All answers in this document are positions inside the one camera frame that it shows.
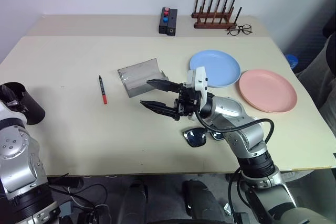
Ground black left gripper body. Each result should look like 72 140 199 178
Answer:
7 99 28 114

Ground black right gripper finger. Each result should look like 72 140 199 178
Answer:
139 100 181 122
145 79 182 94

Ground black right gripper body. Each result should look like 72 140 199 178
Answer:
173 83 203 123

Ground black cylindrical cup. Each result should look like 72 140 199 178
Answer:
0 82 46 126

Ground open grey glasses case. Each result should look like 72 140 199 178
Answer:
117 56 170 100

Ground black sunglasses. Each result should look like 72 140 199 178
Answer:
182 126 227 148

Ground blue plate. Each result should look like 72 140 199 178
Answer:
189 48 242 89

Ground red and black marker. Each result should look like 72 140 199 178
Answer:
98 74 109 106

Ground black button box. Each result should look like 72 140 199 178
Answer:
166 8 179 37

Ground black box with coloured buttons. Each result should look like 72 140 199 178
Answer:
158 6 171 35

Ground pink plate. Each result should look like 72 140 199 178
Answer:
238 69 298 114

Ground brown wooden plate rack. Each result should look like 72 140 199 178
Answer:
191 0 243 30

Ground dark thin-framed eyeglasses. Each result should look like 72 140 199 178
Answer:
226 24 254 37

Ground dark rounded shape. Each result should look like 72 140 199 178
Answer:
119 178 148 224
182 178 227 224

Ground blue bottle cap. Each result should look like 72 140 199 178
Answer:
284 54 299 72

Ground person's grey trouser leg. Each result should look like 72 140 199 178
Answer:
296 34 336 130

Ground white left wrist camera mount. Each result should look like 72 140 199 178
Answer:
0 100 26 124

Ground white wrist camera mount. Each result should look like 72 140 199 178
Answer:
186 66 209 100
0 100 26 124

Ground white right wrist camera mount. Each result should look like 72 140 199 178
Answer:
186 66 209 100

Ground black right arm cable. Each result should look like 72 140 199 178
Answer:
194 110 275 145

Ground black floor cable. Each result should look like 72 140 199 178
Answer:
47 172 108 224

